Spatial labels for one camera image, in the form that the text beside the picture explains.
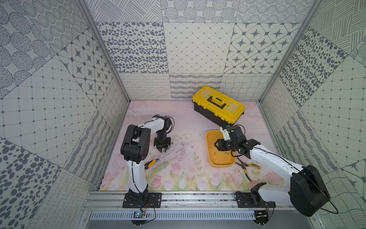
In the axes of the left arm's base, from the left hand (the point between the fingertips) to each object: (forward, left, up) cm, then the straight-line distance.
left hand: (164, 149), depth 92 cm
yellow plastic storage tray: (-5, -35, -1) cm, 35 cm away
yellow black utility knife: (-10, +8, 0) cm, 13 cm away
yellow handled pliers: (-9, -50, -1) cm, 51 cm away
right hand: (0, -35, +7) cm, 35 cm away
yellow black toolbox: (+23, -36, +16) cm, 46 cm away
